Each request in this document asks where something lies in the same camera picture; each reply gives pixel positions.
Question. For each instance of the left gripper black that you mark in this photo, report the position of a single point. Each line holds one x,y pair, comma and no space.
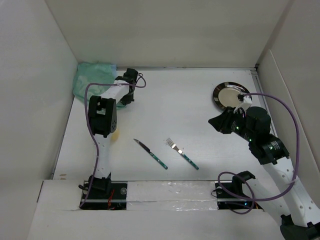
124,101

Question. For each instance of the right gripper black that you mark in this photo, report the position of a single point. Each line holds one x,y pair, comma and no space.
221,121

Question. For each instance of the green patterned cloth placemat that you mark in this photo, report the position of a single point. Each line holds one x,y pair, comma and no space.
87,73

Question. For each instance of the yellow mug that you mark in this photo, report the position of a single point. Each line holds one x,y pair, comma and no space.
115,135

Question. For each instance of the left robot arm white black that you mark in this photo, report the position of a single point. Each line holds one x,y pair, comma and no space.
102,121

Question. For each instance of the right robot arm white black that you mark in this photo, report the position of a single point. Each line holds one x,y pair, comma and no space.
294,211

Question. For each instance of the dark rimmed dinner plate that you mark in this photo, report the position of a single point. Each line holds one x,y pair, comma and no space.
226,94

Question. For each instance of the fork with green handle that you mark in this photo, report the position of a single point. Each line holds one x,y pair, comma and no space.
171,144

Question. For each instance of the knife with green handle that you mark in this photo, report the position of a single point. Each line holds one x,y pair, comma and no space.
151,153

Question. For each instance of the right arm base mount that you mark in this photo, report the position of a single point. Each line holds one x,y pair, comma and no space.
225,201

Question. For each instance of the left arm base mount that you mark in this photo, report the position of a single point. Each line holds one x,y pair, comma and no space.
104,195

